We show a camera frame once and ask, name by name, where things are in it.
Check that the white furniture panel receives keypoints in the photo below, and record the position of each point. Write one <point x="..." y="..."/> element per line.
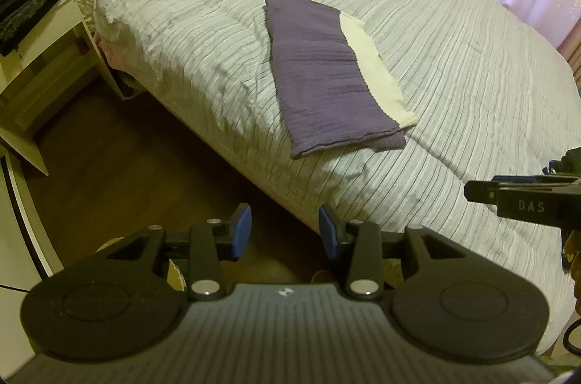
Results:
<point x="18" y="229"/>

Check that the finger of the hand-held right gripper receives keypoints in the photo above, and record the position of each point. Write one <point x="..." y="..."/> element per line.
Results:
<point x="481" y="191"/>

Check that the pink drape curtain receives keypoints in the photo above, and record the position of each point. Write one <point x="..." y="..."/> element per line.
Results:
<point x="571" y="59"/>

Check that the purple and cream garment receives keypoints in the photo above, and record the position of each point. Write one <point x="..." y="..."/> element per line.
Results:
<point x="317" y="71"/>

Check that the white shelf unit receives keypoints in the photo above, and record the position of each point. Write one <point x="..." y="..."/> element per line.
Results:
<point x="41" y="75"/>

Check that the bed with striped cover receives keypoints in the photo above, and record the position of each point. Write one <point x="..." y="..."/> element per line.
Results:
<point x="454" y="71"/>

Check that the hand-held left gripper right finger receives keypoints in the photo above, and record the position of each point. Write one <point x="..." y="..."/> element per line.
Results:
<point x="327" y="233"/>

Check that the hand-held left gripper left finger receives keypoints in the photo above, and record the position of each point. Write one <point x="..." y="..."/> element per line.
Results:
<point x="243" y="232"/>

